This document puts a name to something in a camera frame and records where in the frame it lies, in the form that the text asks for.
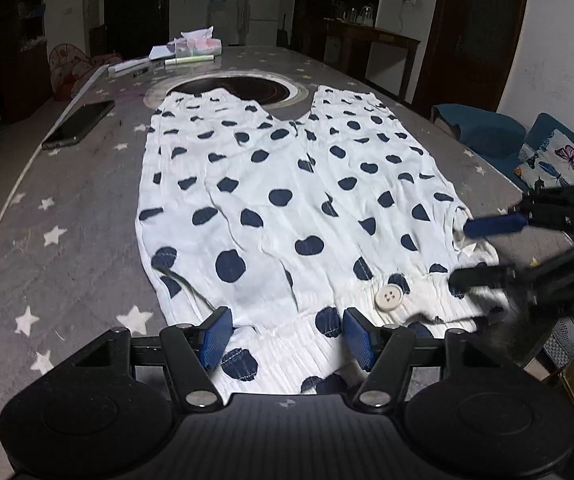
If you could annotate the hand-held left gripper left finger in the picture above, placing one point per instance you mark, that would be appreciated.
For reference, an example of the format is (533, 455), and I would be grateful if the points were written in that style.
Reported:
(215, 338)

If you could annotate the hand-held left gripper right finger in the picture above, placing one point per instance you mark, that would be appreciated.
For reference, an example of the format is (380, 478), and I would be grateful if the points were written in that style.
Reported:
(359, 340)

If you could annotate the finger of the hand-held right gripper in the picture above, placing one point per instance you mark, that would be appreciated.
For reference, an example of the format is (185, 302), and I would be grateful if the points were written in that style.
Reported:
(497, 225)
(487, 277)

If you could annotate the white navy polka dot pants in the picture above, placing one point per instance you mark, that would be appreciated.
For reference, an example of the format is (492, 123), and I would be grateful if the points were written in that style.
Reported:
(277, 220)

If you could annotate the butterfly print pillow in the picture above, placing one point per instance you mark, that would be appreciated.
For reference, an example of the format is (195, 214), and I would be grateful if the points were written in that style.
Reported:
(562, 160)

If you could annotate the blue cloth covered seat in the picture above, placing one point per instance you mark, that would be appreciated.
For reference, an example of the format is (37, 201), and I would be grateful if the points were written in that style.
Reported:
(487, 132)

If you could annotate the blue sofa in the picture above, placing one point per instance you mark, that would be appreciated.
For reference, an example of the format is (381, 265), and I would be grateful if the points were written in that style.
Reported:
(549, 127)

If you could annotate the brown wooden door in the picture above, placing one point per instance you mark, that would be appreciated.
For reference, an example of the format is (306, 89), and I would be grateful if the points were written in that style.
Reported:
(472, 35)

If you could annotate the grey star-print tablecloth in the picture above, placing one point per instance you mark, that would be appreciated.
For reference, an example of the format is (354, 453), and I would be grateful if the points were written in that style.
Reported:
(67, 200)

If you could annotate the wooden side table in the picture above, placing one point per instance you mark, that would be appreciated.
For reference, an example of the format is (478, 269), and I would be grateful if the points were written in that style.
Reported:
(372, 40)

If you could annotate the glass jars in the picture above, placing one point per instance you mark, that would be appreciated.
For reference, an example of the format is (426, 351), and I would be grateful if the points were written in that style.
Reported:
(354, 14)

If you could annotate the round built-in hot plate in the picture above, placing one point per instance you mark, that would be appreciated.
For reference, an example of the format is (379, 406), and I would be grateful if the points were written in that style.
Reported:
(262, 87)

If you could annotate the black smartphone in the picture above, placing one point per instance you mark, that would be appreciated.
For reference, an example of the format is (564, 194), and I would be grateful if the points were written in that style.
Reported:
(78, 123)

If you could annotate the black pen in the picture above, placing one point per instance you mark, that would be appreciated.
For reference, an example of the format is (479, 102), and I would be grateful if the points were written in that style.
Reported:
(140, 71)

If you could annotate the pale green marker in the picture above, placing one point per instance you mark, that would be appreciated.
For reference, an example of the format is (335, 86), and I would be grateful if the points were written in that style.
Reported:
(189, 59)

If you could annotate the long white box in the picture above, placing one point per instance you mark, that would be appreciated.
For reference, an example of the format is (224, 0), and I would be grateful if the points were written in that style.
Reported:
(129, 66)

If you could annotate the white folded papers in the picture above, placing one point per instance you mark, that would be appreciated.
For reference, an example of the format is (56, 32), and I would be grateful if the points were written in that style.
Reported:
(161, 52)

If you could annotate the tissue box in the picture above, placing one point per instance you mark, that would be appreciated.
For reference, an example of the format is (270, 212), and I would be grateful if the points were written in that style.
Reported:
(199, 46)

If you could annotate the patterned play tent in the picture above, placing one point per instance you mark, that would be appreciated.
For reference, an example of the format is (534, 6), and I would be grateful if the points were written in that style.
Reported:
(74, 67)

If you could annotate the white refrigerator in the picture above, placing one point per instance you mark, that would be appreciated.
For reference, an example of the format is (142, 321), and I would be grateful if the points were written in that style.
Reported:
(264, 10)

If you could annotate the water dispenser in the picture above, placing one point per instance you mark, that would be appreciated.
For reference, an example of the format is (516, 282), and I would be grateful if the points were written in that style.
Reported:
(222, 15)

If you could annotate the dark entrance door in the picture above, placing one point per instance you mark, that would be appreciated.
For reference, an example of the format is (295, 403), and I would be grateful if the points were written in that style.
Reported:
(137, 5)

